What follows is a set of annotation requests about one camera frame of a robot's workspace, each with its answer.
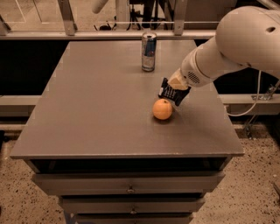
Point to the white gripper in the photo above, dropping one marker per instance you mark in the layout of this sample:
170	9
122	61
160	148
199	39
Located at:
190	73

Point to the blue rxbar blueberry wrapper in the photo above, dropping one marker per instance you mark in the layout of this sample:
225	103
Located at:
167	92

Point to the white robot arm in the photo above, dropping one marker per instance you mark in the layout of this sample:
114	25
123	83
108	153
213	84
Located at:
248	36

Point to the orange fruit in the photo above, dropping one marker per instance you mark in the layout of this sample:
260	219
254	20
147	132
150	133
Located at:
162	109

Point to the red bull energy drink can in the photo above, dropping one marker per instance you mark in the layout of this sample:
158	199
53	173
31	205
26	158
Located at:
149	43

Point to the grey drawer cabinet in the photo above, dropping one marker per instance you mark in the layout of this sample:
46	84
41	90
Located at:
95	117

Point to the top grey drawer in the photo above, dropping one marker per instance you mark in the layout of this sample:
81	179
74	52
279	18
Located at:
129	183

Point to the grey drawer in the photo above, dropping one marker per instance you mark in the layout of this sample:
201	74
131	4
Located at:
142	205
148	218
129	183

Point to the middle grey drawer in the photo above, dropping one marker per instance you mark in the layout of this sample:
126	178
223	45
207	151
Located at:
142	205

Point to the bottom grey drawer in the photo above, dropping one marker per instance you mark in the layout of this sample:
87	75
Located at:
148	218

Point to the metal railing frame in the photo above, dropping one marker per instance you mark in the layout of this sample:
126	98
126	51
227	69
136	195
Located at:
73	19

